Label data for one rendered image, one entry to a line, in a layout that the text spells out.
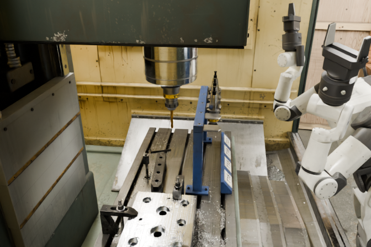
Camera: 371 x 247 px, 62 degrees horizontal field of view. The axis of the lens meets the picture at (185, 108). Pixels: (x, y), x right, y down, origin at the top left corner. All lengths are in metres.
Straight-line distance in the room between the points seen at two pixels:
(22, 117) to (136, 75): 1.15
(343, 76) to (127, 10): 0.58
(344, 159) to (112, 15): 0.84
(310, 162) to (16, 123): 0.89
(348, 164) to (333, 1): 2.71
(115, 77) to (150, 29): 1.34
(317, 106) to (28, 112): 0.87
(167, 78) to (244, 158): 1.18
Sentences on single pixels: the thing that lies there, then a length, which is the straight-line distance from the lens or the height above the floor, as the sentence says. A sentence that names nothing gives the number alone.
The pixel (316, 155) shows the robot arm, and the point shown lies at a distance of 1.06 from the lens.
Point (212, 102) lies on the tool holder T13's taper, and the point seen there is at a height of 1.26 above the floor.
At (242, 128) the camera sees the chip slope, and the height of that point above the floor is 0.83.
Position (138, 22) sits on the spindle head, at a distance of 0.78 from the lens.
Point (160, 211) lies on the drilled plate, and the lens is 1.19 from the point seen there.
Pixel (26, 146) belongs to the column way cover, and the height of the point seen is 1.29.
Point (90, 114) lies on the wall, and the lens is 2.27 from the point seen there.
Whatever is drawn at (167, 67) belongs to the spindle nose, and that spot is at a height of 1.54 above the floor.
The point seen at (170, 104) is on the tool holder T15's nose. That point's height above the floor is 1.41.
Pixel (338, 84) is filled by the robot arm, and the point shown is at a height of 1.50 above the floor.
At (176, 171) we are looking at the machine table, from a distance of 1.51.
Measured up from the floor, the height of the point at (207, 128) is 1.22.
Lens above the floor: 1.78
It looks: 24 degrees down
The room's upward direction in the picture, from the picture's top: straight up
